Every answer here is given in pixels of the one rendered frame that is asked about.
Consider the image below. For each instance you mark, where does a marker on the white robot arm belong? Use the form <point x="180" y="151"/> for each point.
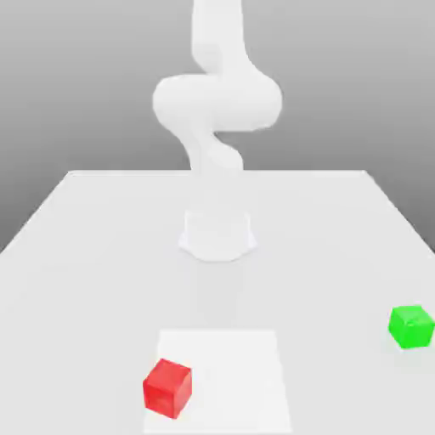
<point x="217" y="102"/>

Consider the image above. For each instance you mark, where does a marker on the small red cube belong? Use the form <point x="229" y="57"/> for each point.
<point x="166" y="389"/>

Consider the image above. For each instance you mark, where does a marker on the small green cube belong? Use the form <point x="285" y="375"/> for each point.
<point x="411" y="327"/>

